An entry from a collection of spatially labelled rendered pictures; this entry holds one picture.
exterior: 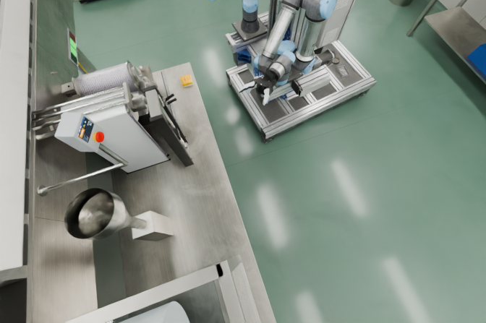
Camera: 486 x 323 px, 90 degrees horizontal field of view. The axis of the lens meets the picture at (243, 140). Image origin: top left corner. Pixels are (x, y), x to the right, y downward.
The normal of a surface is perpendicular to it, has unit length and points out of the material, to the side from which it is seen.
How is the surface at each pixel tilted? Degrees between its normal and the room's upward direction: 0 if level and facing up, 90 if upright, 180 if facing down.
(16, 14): 54
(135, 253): 0
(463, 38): 0
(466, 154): 0
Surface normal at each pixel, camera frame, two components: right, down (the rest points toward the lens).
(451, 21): -0.03, -0.41
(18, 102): 0.75, -0.49
